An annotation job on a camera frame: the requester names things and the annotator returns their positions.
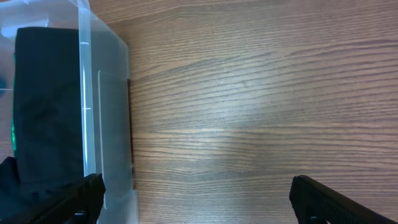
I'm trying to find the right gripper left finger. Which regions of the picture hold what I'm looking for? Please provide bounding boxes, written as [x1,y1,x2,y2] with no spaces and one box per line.
[1,174,106,224]

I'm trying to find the clear plastic storage container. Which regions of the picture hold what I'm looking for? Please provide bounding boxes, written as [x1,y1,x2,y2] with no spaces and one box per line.
[1,0,139,224]

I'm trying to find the black cloth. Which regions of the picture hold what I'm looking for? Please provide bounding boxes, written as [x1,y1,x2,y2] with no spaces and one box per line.
[1,27,83,218]

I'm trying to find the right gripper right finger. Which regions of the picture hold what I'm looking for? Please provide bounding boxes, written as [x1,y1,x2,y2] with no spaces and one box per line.
[289,175,397,224]

